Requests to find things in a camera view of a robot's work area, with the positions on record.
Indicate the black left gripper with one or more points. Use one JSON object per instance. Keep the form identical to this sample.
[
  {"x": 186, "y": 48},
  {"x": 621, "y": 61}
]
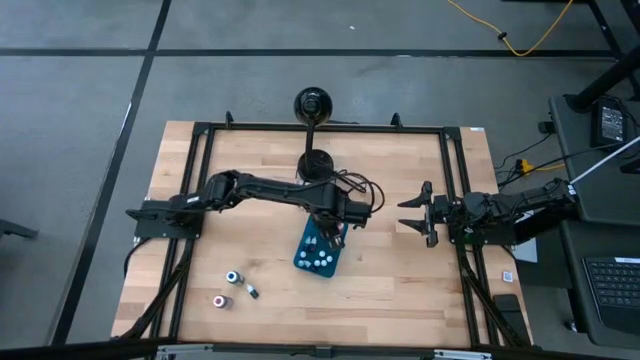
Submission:
[{"x": 352, "y": 214}]

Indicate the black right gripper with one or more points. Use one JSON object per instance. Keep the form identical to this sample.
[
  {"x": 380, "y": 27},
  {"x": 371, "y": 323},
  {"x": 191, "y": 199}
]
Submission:
[{"x": 437, "y": 210}]

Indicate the teal plastic bin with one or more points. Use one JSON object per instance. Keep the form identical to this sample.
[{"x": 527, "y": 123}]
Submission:
[{"x": 336, "y": 261}]

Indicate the large blue food coloring bottle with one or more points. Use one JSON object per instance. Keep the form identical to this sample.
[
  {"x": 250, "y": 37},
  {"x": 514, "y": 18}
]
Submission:
[{"x": 233, "y": 277}]

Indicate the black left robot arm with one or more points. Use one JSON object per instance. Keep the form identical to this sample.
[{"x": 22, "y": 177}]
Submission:
[{"x": 280, "y": 190}]

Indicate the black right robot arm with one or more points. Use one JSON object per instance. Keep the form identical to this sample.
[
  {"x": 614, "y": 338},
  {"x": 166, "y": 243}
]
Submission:
[{"x": 525, "y": 200}]

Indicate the small dark green coloring bottle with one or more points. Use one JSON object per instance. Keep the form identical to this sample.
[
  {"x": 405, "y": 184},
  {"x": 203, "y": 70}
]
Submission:
[{"x": 253, "y": 292}]

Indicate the large pink food coloring bottle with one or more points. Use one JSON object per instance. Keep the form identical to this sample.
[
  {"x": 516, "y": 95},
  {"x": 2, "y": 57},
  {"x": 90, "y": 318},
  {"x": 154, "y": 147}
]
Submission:
[{"x": 220, "y": 301}]

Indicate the small white code tag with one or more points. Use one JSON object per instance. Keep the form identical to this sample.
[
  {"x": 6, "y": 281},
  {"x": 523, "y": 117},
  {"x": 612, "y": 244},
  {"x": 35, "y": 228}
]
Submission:
[{"x": 508, "y": 276}]

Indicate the white paper sheet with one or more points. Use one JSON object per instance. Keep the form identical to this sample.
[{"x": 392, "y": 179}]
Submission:
[{"x": 526, "y": 250}]

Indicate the yellow power plug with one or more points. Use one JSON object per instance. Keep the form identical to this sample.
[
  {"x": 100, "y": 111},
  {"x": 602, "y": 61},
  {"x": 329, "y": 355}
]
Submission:
[{"x": 523, "y": 166}]

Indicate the black flat device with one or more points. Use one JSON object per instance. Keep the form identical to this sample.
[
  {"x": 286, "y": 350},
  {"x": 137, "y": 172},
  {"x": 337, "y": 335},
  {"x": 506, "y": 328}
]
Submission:
[{"x": 507, "y": 305}]

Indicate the dark grey side desk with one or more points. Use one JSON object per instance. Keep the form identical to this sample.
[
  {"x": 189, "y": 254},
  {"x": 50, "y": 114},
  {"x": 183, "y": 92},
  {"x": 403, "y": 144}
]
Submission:
[{"x": 575, "y": 300}]

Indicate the black side desk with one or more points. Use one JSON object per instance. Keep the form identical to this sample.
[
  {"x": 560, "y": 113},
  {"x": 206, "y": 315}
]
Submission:
[{"x": 605, "y": 200}]

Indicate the white rod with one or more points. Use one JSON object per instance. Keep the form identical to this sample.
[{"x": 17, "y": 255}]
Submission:
[{"x": 605, "y": 160}]

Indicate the black power brick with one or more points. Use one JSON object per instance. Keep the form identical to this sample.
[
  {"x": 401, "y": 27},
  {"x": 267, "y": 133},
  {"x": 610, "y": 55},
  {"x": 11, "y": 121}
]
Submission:
[{"x": 611, "y": 125}]

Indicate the black laptop keyboard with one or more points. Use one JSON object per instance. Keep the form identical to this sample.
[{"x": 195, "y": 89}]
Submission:
[{"x": 617, "y": 290}]

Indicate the black desk leg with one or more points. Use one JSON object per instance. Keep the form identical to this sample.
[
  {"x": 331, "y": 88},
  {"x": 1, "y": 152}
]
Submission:
[{"x": 600, "y": 85}]

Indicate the grey chair foot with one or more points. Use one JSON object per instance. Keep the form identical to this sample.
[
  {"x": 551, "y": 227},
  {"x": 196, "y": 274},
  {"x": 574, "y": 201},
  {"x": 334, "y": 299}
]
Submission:
[{"x": 15, "y": 230}]

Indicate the silver camera mount rail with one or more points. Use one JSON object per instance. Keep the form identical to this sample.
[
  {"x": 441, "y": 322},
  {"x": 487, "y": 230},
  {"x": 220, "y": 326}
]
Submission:
[{"x": 190, "y": 350}]

